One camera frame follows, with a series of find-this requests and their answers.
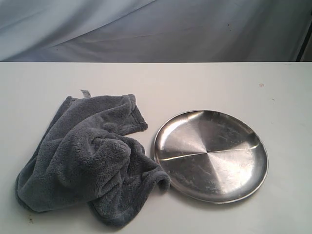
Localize white backdrop sheet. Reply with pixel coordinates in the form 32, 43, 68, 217
0, 0, 312, 62

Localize round stainless steel plate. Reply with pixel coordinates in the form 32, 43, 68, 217
151, 110, 269, 204

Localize grey fluffy towel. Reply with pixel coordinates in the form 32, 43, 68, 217
15, 93, 170, 228

